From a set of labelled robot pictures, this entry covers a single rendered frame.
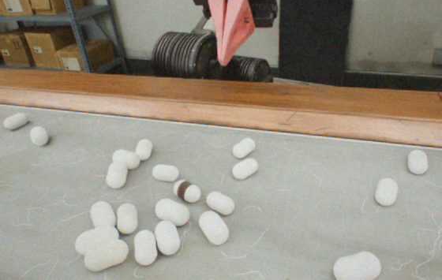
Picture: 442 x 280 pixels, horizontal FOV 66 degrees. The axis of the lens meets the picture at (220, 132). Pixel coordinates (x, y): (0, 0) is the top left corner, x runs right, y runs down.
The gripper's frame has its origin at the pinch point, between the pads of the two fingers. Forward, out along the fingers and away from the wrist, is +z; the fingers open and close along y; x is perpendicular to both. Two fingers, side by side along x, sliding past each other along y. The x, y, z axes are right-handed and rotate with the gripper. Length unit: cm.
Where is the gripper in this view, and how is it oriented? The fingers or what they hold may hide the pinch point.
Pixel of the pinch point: (223, 57)
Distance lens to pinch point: 42.7
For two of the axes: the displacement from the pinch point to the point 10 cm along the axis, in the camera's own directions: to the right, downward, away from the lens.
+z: -1.9, 9.4, -2.8
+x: 2.7, 3.2, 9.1
